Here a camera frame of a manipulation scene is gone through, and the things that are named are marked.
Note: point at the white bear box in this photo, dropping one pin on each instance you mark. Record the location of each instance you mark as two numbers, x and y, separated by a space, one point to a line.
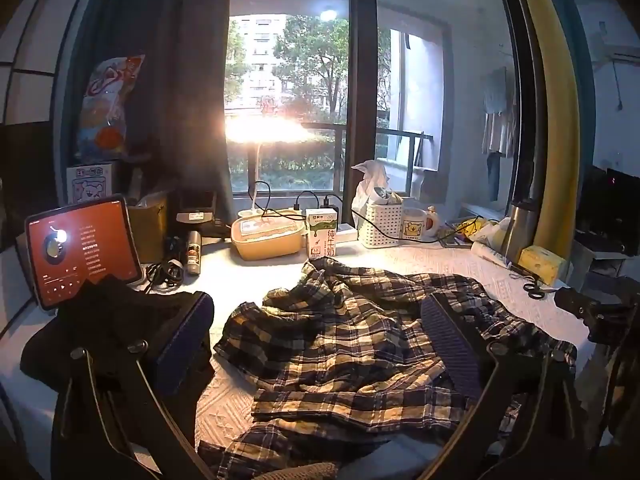
90 182

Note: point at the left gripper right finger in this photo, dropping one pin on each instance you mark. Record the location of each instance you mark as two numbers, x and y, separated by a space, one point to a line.
525 421

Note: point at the black scissors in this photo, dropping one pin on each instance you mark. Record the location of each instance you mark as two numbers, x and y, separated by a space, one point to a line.
532 286

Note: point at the white perforated basket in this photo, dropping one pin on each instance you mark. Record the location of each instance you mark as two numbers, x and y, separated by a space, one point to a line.
381 226

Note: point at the plaid pajama pants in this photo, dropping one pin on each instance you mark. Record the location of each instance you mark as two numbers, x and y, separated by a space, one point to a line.
341 361

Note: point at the yellow lidded food container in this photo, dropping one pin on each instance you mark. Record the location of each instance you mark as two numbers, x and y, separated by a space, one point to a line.
260 238

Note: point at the steel thermos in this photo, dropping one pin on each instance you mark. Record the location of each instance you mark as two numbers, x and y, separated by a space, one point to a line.
523 218

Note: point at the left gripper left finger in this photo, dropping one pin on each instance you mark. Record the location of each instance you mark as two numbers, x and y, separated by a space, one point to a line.
136 369

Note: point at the colourful snack bag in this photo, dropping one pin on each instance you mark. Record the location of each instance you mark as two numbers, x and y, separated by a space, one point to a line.
102 128

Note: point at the black folded garment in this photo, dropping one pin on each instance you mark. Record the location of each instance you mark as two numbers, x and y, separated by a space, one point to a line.
109 316

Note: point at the yellow packet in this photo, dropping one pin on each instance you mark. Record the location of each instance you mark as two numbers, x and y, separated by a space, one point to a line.
469 227

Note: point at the tablet with red screen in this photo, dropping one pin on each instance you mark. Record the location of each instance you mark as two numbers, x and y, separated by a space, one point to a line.
79 243

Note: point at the white bear mug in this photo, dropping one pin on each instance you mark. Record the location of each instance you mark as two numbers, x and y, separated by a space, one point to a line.
419 224

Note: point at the dark blue curtain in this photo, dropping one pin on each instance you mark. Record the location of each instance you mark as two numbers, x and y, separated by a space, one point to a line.
175 115

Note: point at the white green milk carton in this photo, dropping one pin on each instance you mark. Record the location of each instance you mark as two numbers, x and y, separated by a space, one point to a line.
321 224

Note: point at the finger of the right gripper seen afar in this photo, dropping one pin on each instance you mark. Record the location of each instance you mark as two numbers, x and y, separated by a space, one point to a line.
582 307

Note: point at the yellow box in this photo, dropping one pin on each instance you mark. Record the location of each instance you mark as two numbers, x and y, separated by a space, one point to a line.
544 264

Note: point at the silver spray can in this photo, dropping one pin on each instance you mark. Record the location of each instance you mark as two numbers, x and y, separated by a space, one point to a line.
194 253

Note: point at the white desk lamp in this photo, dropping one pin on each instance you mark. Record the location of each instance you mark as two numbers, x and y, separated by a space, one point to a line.
255 131

